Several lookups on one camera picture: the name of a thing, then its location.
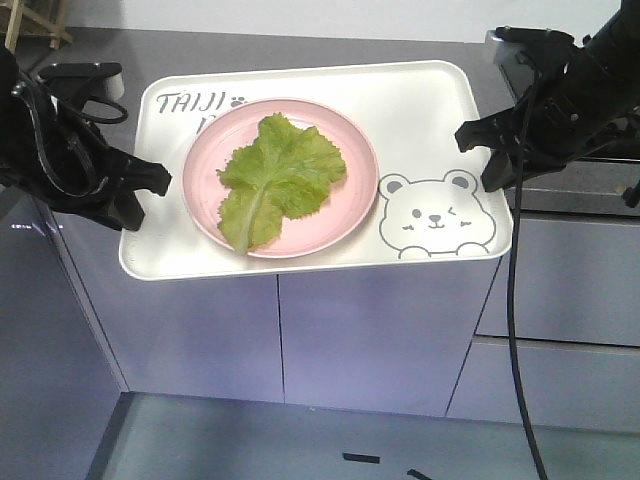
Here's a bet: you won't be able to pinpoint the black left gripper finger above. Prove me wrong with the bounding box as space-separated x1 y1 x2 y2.
107 149 172 196
50 193 145 231

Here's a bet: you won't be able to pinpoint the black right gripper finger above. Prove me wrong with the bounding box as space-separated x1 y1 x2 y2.
454 112 518 153
481 150 517 192

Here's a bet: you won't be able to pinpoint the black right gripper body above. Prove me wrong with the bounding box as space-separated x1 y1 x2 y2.
501 48 620 185

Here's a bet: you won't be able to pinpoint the grey cabinet doors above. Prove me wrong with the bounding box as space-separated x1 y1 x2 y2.
53 214 498 416

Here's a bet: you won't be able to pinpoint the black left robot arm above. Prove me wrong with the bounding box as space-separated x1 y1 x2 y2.
1 48 172 231

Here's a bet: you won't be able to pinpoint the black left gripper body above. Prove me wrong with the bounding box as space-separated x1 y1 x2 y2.
9 79 130 206

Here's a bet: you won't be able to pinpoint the grey right drawer cabinet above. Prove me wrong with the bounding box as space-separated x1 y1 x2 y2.
433 218 639 433

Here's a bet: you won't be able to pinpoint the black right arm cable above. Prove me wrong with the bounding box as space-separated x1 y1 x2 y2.
505 34 591 480

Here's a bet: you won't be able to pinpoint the wooden rack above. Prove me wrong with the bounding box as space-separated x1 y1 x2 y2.
1 0 74 53

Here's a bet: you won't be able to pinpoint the white bear serving tray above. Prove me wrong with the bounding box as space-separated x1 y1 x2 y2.
119 60 512 281

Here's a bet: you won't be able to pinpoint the pink round plate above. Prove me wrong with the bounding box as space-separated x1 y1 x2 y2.
182 99 379 258

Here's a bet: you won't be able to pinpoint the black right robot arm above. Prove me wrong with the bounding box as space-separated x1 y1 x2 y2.
455 1 639 192

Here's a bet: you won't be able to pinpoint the green lettuce leaf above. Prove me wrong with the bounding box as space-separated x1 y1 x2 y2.
217 112 347 254

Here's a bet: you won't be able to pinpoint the black tape strip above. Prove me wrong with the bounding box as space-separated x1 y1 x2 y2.
407 469 432 480
342 452 381 464

